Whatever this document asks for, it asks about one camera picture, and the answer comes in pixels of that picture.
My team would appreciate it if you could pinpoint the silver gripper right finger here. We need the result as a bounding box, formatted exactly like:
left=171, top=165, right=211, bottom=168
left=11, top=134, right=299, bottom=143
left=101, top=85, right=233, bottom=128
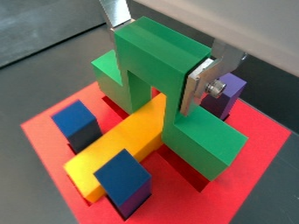
left=181, top=39, right=247, bottom=116

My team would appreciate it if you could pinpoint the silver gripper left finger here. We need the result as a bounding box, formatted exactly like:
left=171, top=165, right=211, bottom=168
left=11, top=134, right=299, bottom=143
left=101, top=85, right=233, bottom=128
left=98, top=0, right=137, bottom=45

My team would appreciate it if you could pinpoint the green bridge-shaped block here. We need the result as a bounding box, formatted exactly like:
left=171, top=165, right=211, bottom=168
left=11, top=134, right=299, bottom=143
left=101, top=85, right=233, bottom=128
left=91, top=17, right=249, bottom=180

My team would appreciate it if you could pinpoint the red base board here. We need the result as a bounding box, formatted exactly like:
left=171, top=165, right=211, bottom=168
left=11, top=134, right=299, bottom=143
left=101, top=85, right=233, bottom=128
left=23, top=84, right=291, bottom=224

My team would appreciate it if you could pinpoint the purple block near right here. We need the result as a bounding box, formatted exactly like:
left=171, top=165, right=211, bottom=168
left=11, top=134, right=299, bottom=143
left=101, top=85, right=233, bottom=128
left=201, top=73, right=247, bottom=120

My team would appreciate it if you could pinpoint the yellow long bar block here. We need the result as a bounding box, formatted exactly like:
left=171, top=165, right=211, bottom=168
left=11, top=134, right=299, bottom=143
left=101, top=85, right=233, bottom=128
left=64, top=94, right=166, bottom=203

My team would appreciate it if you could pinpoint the blue block far right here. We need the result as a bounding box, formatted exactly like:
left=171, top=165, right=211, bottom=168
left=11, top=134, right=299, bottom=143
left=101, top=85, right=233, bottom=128
left=51, top=100, right=102, bottom=154

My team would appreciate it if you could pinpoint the blue block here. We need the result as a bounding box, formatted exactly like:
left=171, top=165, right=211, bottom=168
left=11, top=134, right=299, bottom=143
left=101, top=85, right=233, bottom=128
left=51, top=100, right=102, bottom=154
left=94, top=150, right=153, bottom=220

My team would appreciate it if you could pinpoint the blue block far left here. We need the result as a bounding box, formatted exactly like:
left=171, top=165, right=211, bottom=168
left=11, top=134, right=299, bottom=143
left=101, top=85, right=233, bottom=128
left=94, top=150, right=153, bottom=220

